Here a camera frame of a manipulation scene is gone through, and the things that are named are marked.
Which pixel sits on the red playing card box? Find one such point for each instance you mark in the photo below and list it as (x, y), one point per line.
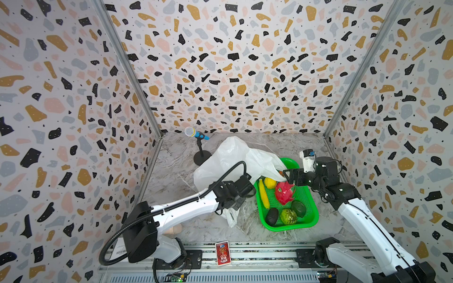
(223, 254)

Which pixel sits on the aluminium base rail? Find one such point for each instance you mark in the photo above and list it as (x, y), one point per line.
(252, 262)

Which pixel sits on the yellow lemon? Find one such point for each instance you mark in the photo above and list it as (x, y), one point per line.
(270, 183)

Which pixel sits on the dark brown avocado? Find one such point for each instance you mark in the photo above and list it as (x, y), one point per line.
(272, 217)

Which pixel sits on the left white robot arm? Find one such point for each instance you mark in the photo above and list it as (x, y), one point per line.
(144, 236)

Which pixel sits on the aluminium corner post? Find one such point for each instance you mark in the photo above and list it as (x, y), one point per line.
(391, 16)
(106, 22)

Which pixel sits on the yellow banana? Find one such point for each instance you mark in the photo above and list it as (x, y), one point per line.
(263, 194)

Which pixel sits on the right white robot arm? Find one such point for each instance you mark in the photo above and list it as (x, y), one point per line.
(392, 263)

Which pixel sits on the white plastic bag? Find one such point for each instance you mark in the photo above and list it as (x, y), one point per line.
(232, 150)

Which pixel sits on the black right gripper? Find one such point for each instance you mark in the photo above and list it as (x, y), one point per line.
(299, 173)

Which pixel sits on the aluminium corner post right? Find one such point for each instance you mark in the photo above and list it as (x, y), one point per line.
(391, 16)

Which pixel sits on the circuit board right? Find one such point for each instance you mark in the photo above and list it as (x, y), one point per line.
(327, 277)

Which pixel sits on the aluminium corner post left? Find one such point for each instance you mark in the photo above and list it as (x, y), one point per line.
(106, 22)

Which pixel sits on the green circuit board left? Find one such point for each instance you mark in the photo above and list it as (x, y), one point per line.
(175, 278)

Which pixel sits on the red dragon fruit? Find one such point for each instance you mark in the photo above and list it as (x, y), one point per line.
(284, 192)

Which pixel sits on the green plastic perforated basket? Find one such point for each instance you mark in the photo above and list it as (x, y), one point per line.
(301, 194)

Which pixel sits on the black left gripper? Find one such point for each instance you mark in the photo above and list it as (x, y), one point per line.
(240, 203)

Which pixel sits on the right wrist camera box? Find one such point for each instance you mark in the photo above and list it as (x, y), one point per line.
(308, 157)

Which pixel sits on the green custard apple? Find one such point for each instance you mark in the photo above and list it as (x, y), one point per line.
(288, 217)

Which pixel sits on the blue microphone on stand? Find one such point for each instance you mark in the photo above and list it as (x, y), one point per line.
(201, 155)

